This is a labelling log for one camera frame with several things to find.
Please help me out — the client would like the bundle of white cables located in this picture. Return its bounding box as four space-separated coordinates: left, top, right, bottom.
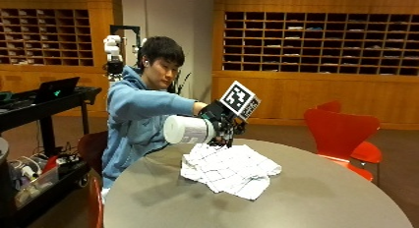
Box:
9 154 49 181

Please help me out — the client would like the black laptop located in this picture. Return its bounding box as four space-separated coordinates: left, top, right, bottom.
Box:
33 76 81 105

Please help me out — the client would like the clear plastic storage box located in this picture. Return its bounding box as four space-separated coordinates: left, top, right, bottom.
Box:
13 165 60 209

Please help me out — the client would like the black metal frame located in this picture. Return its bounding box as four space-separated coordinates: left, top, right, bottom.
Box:
108 25 143 59

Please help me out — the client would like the white checked cloth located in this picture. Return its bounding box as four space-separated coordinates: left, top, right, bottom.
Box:
179 142 284 201

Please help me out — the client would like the red moulded chair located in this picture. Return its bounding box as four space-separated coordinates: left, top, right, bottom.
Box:
303 108 383 183
315 100 384 165

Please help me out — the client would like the white cylindrical canister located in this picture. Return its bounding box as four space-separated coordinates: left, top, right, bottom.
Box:
163 114 218 145

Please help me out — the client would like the dark red chair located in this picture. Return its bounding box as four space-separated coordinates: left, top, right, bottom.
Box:
77 131 109 177

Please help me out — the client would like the black equipment cart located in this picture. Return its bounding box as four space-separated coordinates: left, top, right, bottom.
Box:
0 85 104 224

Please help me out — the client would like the glossy red chair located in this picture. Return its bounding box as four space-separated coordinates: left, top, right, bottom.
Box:
85 174 105 228

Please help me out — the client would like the white cube with black markers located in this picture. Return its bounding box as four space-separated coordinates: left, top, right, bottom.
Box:
219 80 262 123

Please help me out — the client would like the large wooden pigeonhole shelf unit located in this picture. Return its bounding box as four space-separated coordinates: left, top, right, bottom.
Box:
222 11 419 77

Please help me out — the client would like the person in blue hoodie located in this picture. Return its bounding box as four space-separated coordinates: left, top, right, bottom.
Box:
101 35 210 200

